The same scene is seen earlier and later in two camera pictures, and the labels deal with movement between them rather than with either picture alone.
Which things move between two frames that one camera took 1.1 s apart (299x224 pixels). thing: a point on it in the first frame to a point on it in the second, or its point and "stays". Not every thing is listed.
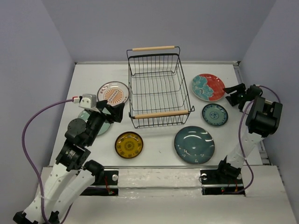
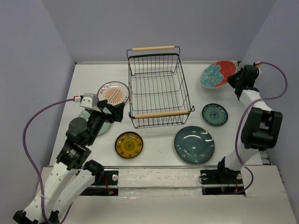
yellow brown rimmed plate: (129, 144) stays
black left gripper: (117, 114) stays
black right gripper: (240, 88) to (230, 79)
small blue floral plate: (215, 114) stays
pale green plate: (84, 115) stays
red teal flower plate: (208, 87) to (216, 74)
